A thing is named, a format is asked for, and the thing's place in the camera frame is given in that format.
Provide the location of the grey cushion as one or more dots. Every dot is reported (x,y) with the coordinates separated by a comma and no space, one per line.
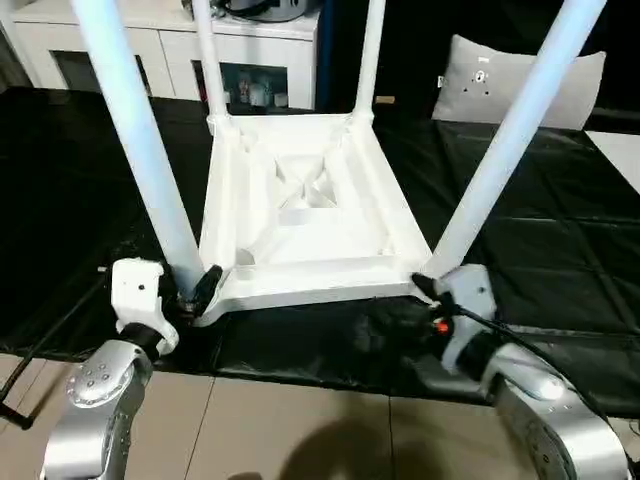
(560,85)

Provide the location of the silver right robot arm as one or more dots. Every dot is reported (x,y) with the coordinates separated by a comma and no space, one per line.
(560,420)

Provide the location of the black table mat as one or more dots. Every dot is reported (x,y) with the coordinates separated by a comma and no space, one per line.
(70,200)

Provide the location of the white flat board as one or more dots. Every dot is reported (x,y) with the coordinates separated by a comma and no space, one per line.
(618,160)

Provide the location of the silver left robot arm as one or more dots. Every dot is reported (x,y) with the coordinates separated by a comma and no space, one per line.
(95,410)

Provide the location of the black metal frame leg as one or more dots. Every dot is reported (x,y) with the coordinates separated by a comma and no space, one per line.
(15,412)

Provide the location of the dark items on cabinet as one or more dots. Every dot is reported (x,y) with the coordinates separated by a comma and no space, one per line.
(260,8)

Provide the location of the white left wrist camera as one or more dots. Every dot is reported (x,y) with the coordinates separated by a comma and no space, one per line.
(140,300)

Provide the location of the white plastic table top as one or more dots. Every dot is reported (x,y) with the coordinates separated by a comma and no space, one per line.
(310,210)

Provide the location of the white glass-door cabinet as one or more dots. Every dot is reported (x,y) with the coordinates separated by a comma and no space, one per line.
(100,45)

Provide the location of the small yellow tag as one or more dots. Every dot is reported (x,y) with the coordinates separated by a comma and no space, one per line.
(385,99)

